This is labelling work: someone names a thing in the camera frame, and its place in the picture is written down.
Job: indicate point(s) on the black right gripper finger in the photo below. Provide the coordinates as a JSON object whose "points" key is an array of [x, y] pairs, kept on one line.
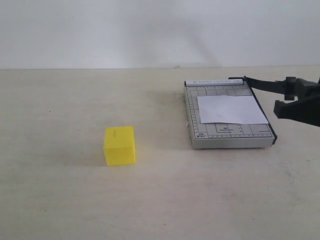
{"points": [[305, 110]]}

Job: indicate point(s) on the white paper sheet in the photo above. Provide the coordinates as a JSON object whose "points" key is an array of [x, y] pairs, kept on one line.
{"points": [[230, 110]]}

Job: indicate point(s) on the yellow cube block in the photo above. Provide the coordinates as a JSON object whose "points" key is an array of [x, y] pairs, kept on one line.
{"points": [[119, 146]]}

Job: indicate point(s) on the black cutter blade arm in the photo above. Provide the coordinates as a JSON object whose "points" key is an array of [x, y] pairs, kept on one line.
{"points": [[291, 87]]}

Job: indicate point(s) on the grey paper cutter base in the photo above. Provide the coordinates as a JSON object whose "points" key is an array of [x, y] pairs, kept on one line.
{"points": [[223, 135]]}

